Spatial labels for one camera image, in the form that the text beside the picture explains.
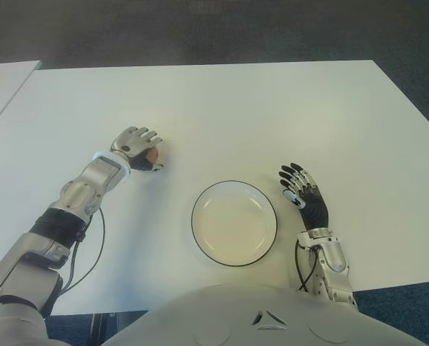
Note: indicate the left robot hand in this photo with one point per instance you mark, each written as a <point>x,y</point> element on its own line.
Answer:
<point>131,140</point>

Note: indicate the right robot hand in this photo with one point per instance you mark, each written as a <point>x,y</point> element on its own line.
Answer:
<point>317,212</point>

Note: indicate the red apple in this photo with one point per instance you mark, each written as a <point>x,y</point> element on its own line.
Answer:
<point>154,154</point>

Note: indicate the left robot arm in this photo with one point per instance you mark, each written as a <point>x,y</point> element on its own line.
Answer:
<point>77,194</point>

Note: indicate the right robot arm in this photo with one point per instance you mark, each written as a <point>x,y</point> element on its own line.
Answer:
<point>335,259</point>

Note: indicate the white plate with black rim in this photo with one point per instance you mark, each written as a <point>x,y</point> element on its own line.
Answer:
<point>234,225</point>

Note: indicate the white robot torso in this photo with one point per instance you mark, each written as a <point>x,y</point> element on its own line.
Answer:
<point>272,317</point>

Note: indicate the white side table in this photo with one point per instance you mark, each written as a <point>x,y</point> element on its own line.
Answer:
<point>5,90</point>

